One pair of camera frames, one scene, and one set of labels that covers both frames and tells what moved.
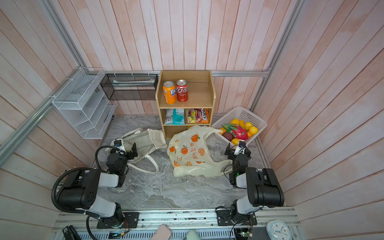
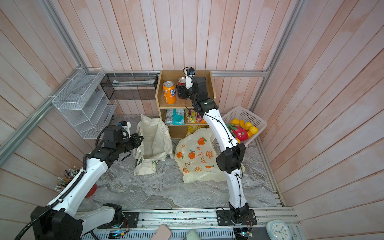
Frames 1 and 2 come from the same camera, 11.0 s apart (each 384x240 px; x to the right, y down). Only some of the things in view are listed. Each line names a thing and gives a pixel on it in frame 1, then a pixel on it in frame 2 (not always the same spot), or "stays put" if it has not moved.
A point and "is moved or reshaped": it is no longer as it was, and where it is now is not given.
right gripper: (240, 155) to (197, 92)
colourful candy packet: (193, 115) stays put
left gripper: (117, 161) to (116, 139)
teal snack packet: (174, 116) stays put
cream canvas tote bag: (146, 142) is moved or reshaped
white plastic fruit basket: (241, 113) stays put
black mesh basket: (130, 86) stays put
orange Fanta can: (169, 91) stays put
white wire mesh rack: (83, 105) stays put
